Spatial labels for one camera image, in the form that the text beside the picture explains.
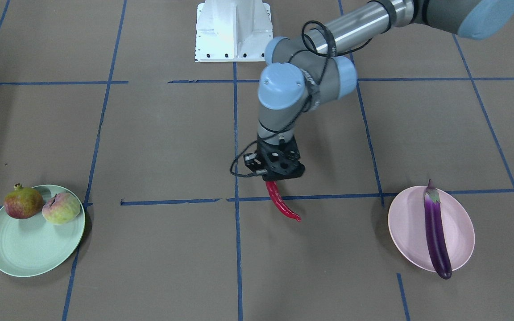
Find green-pink peach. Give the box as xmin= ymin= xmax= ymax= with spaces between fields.
xmin=41 ymin=192 xmax=82 ymax=225

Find yellow-red pomegranate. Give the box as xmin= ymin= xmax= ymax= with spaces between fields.
xmin=4 ymin=183 xmax=45 ymax=219

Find pink plate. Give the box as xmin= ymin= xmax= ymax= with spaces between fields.
xmin=388 ymin=185 xmax=475 ymax=272

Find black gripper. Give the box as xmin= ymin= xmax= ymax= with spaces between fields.
xmin=244 ymin=137 xmax=306 ymax=181

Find purple eggplant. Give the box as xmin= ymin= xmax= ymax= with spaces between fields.
xmin=423 ymin=179 xmax=452 ymax=279

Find green plate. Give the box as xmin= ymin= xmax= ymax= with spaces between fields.
xmin=0 ymin=185 xmax=86 ymax=278

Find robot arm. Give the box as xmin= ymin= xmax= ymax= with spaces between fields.
xmin=234 ymin=0 xmax=514 ymax=181

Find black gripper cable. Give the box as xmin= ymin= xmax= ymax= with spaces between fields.
xmin=230 ymin=21 xmax=373 ymax=178

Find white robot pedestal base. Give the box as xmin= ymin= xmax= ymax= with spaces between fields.
xmin=195 ymin=0 xmax=273 ymax=63

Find red chili pepper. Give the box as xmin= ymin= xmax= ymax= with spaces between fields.
xmin=265 ymin=181 xmax=302 ymax=222

